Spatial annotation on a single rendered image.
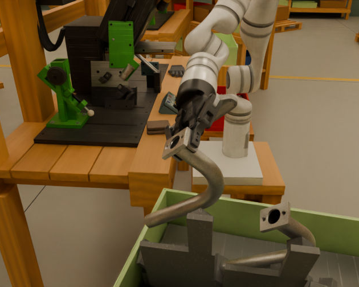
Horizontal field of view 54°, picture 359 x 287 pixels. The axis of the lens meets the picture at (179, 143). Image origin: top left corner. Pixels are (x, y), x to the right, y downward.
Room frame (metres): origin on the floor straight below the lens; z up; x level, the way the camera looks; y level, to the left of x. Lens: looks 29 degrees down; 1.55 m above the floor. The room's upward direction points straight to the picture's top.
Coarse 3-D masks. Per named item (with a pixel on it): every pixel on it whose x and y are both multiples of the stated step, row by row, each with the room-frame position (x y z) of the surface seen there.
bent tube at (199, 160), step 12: (180, 132) 0.52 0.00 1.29; (168, 144) 0.52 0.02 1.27; (180, 144) 0.49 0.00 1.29; (168, 156) 0.50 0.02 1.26; (180, 156) 0.50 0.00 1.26; (192, 156) 0.50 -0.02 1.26; (204, 156) 0.51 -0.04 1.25; (204, 168) 0.50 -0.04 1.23; (216, 168) 0.51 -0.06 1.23; (216, 180) 0.51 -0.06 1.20; (204, 192) 0.54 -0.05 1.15; (216, 192) 0.52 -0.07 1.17; (180, 204) 0.56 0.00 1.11; (192, 204) 0.54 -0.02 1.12; (204, 204) 0.53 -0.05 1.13; (156, 216) 0.58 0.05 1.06; (168, 216) 0.56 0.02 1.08; (180, 216) 0.56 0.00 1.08
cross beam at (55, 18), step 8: (80, 0) 2.43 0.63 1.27; (56, 8) 2.07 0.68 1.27; (64, 8) 2.10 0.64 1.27; (72, 8) 2.22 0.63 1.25; (80, 8) 2.36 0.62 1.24; (48, 16) 1.88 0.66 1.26; (56, 16) 1.98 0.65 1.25; (64, 16) 2.08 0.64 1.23; (72, 16) 2.20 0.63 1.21; (80, 16) 2.34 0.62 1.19; (48, 24) 1.86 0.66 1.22; (56, 24) 1.96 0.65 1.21; (64, 24) 2.07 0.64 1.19; (0, 32) 1.42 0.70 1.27; (48, 32) 1.85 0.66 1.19; (0, 40) 1.41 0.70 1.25; (0, 48) 1.39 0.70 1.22; (0, 56) 1.38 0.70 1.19
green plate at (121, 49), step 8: (112, 24) 1.68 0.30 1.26; (120, 24) 1.68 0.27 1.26; (128, 24) 1.67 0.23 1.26; (112, 32) 1.67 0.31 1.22; (120, 32) 1.67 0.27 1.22; (128, 32) 1.66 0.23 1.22; (112, 40) 1.66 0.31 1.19; (120, 40) 1.66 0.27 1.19; (128, 40) 1.65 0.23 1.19; (112, 48) 1.65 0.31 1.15; (120, 48) 1.65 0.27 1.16; (128, 48) 1.65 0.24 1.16; (112, 56) 1.64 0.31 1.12; (120, 56) 1.64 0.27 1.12; (128, 56) 1.64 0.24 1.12; (112, 64) 1.63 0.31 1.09; (120, 64) 1.63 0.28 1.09
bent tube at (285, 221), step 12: (276, 204) 0.46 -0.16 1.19; (288, 204) 0.45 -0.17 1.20; (264, 216) 0.46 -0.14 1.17; (276, 216) 0.46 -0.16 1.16; (288, 216) 0.43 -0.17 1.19; (264, 228) 0.44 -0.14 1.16; (276, 228) 0.43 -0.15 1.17; (288, 228) 0.44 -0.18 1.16; (300, 228) 0.45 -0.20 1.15; (312, 240) 0.45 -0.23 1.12; (276, 252) 0.51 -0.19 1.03; (240, 264) 0.53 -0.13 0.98; (252, 264) 0.51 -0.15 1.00; (264, 264) 0.50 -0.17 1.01
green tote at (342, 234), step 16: (176, 192) 0.81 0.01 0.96; (192, 192) 0.80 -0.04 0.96; (160, 208) 0.76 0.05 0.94; (208, 208) 0.78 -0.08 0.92; (224, 208) 0.77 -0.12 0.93; (240, 208) 0.76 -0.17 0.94; (256, 208) 0.75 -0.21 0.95; (176, 224) 0.81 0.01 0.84; (224, 224) 0.77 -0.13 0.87; (240, 224) 0.76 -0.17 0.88; (256, 224) 0.75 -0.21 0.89; (304, 224) 0.72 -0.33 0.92; (320, 224) 0.71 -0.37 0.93; (336, 224) 0.70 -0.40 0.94; (352, 224) 0.69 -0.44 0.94; (160, 240) 0.75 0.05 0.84; (272, 240) 0.74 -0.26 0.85; (320, 240) 0.71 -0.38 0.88; (336, 240) 0.70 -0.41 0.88; (352, 240) 0.69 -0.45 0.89; (128, 272) 0.53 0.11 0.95
